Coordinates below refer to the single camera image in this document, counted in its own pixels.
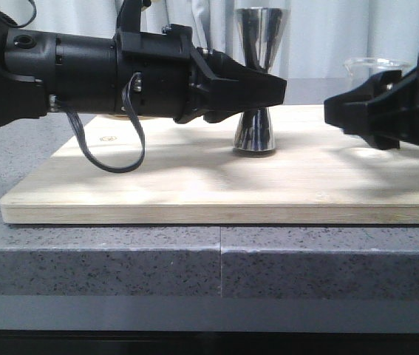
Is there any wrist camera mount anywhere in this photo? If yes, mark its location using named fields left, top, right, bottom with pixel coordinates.
left=116, top=0, right=152, bottom=33

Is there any clear glass beaker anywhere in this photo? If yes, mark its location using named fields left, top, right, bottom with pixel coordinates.
left=344, top=57, right=412, bottom=90

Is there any black looped cable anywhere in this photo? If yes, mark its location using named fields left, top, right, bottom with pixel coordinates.
left=50, top=72, right=146, bottom=174

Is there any wooden cutting board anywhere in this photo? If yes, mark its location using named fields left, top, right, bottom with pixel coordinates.
left=0, top=105, right=419, bottom=224

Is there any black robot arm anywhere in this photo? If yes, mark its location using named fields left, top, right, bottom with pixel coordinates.
left=0, top=1, right=287, bottom=127

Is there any steel double jigger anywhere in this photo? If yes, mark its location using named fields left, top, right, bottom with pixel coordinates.
left=234, top=7, right=290, bottom=152

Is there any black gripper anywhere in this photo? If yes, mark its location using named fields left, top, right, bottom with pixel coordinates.
left=115, top=24, right=287, bottom=124
left=324, top=68, right=419, bottom=150

